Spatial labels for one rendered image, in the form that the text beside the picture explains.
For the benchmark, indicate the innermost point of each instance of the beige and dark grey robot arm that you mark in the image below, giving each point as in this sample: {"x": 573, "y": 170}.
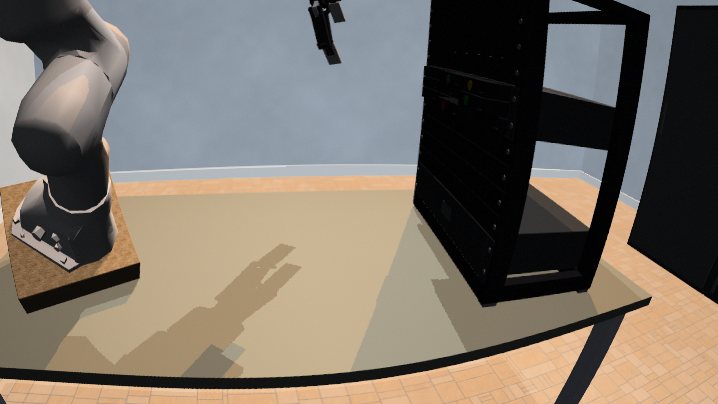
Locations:
{"x": 59, "y": 125}

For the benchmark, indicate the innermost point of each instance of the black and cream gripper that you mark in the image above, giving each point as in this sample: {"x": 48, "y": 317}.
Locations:
{"x": 322, "y": 26}

